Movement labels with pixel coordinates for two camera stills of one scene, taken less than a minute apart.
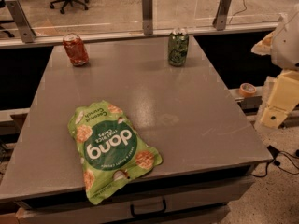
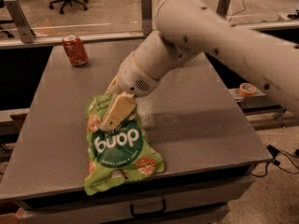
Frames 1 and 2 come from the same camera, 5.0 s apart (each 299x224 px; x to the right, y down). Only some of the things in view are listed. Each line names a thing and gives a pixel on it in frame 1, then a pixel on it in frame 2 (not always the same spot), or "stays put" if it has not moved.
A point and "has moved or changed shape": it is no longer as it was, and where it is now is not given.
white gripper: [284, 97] -> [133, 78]
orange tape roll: [248, 90] stays put
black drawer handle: [149, 212] stays put
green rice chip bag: [111, 149] has moved or changed shape
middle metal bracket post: [148, 13] stays put
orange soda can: [76, 49] stays put
